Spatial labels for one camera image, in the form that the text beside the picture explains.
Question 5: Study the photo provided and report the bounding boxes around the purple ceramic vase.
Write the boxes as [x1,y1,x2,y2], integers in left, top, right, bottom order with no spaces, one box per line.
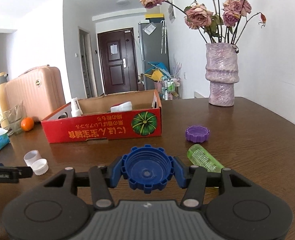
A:
[205,43,239,107]

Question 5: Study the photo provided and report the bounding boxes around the yellow thermos jug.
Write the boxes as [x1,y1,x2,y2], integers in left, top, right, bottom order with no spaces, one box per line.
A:
[0,72,9,128]

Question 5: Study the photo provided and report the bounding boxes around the orange fruit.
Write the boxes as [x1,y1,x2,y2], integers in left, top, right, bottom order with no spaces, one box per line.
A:
[20,117,34,132]

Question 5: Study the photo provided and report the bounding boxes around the red cardboard box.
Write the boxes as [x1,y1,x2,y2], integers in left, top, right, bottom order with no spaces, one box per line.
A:
[41,90,162,144]

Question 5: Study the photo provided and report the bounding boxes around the glass cup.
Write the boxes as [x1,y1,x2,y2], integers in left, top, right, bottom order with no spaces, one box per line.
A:
[3,101,26,134]

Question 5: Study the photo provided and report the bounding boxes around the dark brown door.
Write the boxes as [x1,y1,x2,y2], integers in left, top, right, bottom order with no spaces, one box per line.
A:
[98,28,138,94]

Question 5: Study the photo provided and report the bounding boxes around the pink hard suitcase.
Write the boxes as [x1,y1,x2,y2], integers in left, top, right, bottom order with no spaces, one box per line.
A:
[5,65,66,122]

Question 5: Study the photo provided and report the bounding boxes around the grey refrigerator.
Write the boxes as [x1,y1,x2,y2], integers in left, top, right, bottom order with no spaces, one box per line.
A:
[138,21,171,91]

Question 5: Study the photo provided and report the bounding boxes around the green translucent bottle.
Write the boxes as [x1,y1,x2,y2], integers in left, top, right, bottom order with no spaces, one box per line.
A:
[187,144,224,173]

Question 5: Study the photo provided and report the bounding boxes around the wire storage cart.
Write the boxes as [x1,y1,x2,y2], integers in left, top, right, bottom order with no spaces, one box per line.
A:
[161,76,181,101]

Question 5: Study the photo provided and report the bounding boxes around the blue bottle cap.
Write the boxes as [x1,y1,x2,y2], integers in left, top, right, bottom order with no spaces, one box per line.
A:
[121,145,174,194]

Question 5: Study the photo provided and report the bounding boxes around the yellow box on fridge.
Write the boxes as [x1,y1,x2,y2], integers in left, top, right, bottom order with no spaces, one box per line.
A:
[145,13,164,19]

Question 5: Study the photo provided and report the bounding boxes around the white spray bottle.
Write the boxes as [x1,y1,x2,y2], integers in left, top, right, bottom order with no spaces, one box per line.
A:
[71,98,83,117]

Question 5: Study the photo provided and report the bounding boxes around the white round cap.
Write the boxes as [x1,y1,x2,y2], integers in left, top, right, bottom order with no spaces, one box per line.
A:
[31,158,49,176]

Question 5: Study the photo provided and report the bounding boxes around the red lint brush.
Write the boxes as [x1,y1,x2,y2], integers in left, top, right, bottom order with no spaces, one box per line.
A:
[110,101,132,113]

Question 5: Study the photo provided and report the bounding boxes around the purple bottle cap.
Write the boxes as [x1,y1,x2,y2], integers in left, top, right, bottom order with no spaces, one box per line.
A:
[185,125,210,143]

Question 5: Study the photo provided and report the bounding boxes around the dried pink roses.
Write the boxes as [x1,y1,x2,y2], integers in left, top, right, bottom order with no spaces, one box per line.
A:
[140,0,266,46]

